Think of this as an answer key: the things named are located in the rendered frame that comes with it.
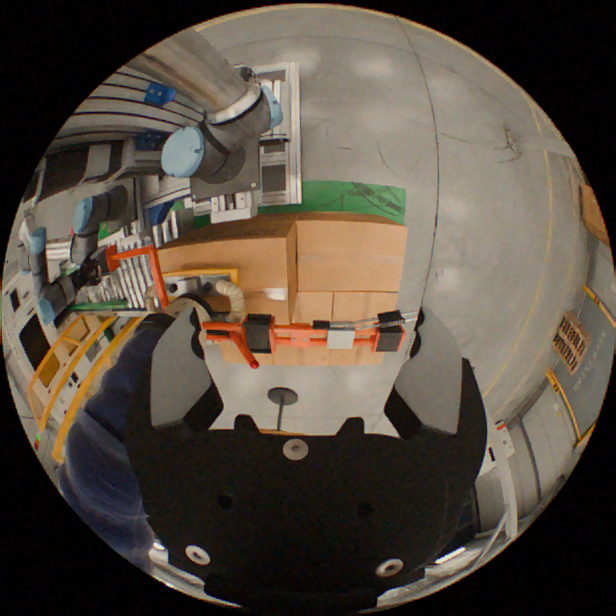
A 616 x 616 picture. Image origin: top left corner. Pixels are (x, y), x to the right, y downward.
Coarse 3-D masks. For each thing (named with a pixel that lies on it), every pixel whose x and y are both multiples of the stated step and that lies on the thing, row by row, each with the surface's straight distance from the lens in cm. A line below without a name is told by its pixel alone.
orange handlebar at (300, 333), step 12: (120, 252) 75; (132, 252) 67; (144, 252) 63; (156, 252) 62; (156, 264) 62; (156, 276) 63; (168, 300) 67; (204, 324) 62; (216, 324) 60; (228, 324) 59; (240, 324) 58; (300, 324) 56; (216, 336) 63; (228, 336) 61; (240, 336) 60; (300, 336) 55
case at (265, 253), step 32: (256, 224) 109; (288, 224) 101; (160, 256) 94; (192, 256) 84; (224, 256) 78; (256, 256) 74; (288, 256) 77; (256, 288) 79; (288, 288) 79; (288, 320) 83
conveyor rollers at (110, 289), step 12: (156, 228) 146; (168, 228) 141; (120, 240) 179; (156, 240) 147; (168, 240) 141; (72, 264) 290; (120, 264) 189; (132, 264) 174; (144, 264) 161; (120, 276) 190; (132, 276) 176; (84, 288) 268; (96, 288) 237; (108, 288) 214; (120, 288) 199; (132, 288) 185; (144, 288) 172; (84, 300) 286; (96, 300) 254; (108, 300) 224; (120, 300) 209; (144, 300) 184; (156, 300) 169
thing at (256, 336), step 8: (248, 320) 57; (256, 320) 57; (264, 320) 56; (272, 320) 56; (240, 328) 55; (248, 328) 56; (256, 328) 55; (264, 328) 55; (272, 328) 54; (248, 336) 58; (256, 336) 57; (264, 336) 56; (272, 336) 54; (248, 344) 59; (256, 344) 59; (264, 344) 58; (272, 344) 56; (256, 352) 60; (264, 352) 59; (272, 352) 58
